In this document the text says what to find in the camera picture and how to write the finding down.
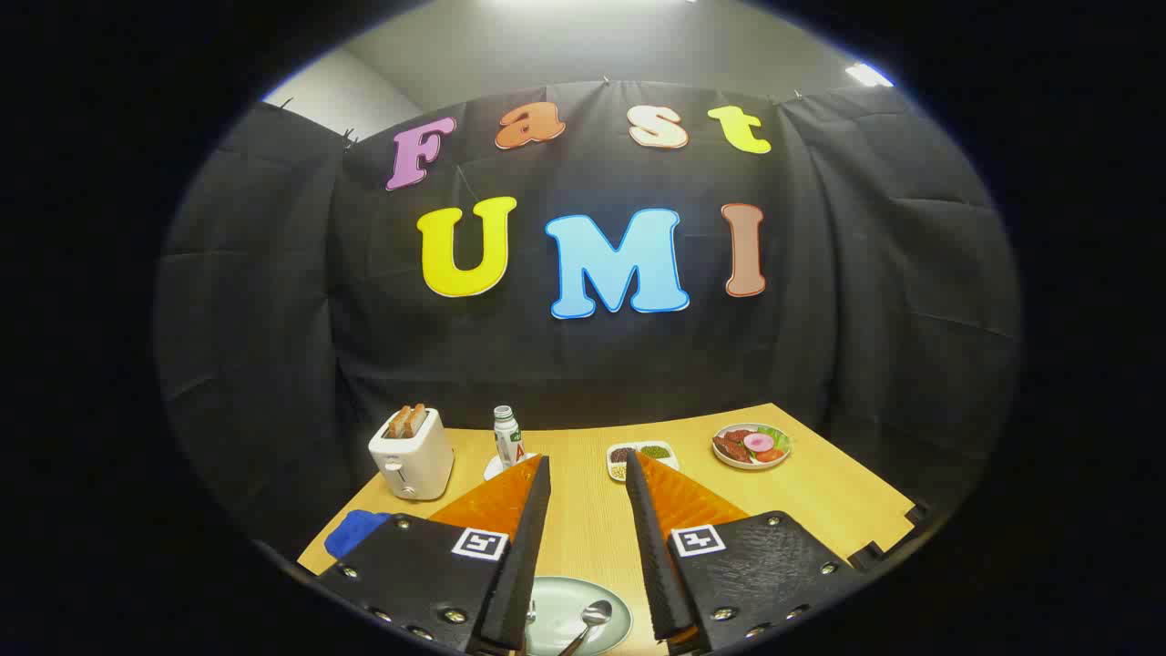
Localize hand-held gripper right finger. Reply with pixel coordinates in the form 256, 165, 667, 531
624, 449, 866, 656

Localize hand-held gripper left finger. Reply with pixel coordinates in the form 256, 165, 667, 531
314, 454, 554, 656

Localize metal spoon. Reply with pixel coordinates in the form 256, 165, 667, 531
557, 600, 613, 656

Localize pale green plate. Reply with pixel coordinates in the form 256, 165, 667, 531
524, 576, 633, 656

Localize white square coaster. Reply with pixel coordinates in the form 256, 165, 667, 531
483, 453, 538, 482

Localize white divided dish with beans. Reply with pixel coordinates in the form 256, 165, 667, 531
607, 441, 680, 482

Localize clear plastic bottle green label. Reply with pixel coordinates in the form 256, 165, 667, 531
493, 405, 527, 469

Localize white oval food plate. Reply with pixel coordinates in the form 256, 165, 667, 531
711, 423, 792, 470

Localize white toaster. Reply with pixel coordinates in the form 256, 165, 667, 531
368, 407, 455, 500

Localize blue cloth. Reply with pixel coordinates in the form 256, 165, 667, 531
324, 509, 391, 559

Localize black backdrop cloth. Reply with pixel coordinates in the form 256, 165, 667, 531
153, 80, 1021, 557

